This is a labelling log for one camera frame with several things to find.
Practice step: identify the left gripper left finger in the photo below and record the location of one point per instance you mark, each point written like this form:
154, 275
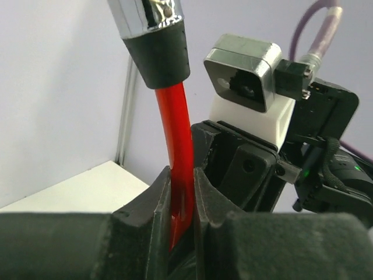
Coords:
131, 243

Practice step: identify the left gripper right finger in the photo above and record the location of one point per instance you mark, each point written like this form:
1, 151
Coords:
233, 244

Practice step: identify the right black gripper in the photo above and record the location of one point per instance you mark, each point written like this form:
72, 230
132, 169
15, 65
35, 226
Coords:
250, 172

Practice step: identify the red cable lock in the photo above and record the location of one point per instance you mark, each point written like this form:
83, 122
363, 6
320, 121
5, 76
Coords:
154, 35

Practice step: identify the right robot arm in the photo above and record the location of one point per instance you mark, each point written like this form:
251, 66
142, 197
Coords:
331, 179

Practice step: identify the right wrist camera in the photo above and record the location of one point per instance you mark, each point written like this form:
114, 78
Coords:
256, 87

